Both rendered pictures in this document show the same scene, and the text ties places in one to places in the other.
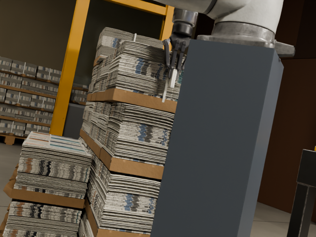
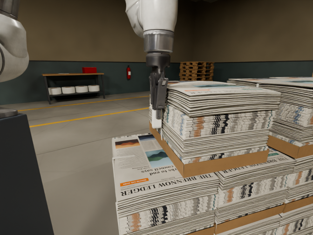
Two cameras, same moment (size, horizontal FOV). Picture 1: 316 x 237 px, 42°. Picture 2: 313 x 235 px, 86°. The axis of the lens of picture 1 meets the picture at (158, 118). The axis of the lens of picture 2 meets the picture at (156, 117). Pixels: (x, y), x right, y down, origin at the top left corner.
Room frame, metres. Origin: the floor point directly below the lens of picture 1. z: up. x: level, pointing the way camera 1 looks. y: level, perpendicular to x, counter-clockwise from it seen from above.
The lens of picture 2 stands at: (1.50, -0.57, 1.12)
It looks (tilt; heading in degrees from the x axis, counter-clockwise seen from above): 17 degrees down; 88
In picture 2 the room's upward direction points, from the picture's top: straight up
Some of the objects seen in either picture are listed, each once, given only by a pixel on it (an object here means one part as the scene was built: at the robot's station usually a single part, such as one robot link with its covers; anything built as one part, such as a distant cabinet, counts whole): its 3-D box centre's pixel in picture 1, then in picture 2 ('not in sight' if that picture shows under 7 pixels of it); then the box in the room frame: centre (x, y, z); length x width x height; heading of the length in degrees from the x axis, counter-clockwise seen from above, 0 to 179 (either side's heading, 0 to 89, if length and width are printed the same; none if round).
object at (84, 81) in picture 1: (119, 48); not in sight; (3.08, 0.38, 1.27); 0.57 x 0.01 x 0.65; 105
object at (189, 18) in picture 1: (184, 18); (158, 44); (1.53, -0.02, 1.19); 0.09 x 0.09 x 0.06
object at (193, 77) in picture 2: not in sight; (196, 78); (3.47, 6.71, 0.65); 1.26 x 0.86 x 1.30; 37
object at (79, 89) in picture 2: not in sight; (75, 84); (-1.05, 5.41, 0.55); 1.80 x 0.70 x 1.10; 33
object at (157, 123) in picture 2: (173, 79); (157, 118); (1.53, -0.03, 0.96); 0.03 x 0.01 x 0.07; 15
